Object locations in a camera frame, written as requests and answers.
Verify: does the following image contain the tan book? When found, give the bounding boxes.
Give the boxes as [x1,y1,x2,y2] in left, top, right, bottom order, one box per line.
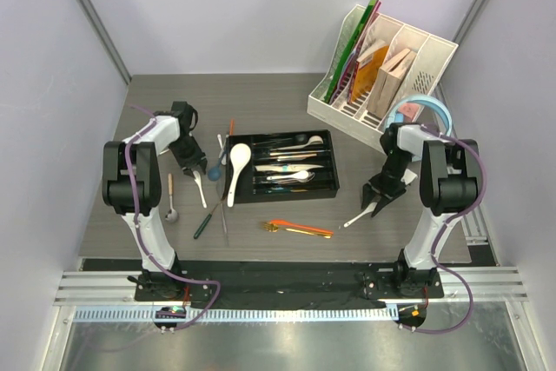
[367,48,416,119]

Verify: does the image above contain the black measuring scoop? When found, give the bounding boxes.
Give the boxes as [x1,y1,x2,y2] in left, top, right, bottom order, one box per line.
[255,133,308,148]

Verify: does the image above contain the green folder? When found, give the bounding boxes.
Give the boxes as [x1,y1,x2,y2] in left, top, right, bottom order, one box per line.
[323,0,381,104]

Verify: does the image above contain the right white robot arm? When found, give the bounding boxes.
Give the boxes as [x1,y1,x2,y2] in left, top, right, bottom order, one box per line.
[361,123,486,297]

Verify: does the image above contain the steel chopstick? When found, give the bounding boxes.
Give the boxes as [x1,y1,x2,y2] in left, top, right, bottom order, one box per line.
[216,181,229,247]

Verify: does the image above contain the gold knife green handle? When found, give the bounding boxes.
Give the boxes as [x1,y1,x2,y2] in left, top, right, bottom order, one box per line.
[255,187,338,195]

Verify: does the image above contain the steel spoon wooden handle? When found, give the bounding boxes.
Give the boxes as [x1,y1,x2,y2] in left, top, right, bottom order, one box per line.
[165,173,179,223]

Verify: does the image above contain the beige wooden spoon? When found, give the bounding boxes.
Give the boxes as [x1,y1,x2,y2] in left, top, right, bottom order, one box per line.
[268,135,325,151]

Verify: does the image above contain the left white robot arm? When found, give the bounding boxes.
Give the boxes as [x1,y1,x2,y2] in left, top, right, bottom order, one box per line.
[102,101,209,301]

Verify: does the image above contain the black utensil tray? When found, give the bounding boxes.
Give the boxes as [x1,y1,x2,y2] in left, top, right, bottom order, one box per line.
[225,129,340,205]

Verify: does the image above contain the beige sheathed knife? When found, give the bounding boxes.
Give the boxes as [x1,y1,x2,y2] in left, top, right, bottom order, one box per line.
[255,164,323,173]

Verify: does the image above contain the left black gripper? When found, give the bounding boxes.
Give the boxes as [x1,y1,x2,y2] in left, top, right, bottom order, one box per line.
[169,136,207,178]

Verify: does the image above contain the orange plastic utensil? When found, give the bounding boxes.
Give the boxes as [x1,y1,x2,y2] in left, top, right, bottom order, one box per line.
[265,219,334,238]

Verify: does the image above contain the white file organizer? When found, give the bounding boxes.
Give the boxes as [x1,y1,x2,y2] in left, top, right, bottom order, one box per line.
[307,0,458,149]

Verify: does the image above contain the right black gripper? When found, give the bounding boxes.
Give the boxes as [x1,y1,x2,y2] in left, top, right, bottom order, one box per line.
[361,150,413,217]

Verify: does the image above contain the chopsticks in tray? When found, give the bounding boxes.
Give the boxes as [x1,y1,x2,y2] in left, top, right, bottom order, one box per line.
[268,150,328,162]

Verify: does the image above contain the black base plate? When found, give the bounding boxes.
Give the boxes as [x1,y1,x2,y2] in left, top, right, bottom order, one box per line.
[129,261,444,309]

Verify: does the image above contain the steel spoon in tray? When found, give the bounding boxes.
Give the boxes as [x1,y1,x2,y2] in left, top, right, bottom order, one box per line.
[276,173,315,185]

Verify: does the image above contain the blue silicone spoon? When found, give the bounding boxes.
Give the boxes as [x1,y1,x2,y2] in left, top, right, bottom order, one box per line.
[207,148,228,182]

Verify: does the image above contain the orange book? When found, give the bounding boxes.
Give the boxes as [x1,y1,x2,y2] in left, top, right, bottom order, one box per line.
[350,40,389,102]

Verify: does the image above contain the small white ceramic spoon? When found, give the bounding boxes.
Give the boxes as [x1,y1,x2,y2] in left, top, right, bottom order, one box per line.
[193,170,208,209]

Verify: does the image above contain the white spoon behind tray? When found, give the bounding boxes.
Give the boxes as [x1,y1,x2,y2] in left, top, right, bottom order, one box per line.
[217,134,226,166]

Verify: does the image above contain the gold fork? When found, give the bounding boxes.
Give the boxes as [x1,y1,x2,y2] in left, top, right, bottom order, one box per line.
[261,222,334,239]

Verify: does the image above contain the large white rice spoon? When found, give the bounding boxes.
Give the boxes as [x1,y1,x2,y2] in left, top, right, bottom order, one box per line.
[227,143,251,208]

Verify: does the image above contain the green handled fork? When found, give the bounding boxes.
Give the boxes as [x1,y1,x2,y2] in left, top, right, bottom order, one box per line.
[193,202,221,240]

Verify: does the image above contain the light blue headphones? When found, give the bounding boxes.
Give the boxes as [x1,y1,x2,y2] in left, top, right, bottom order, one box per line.
[383,94,453,136]

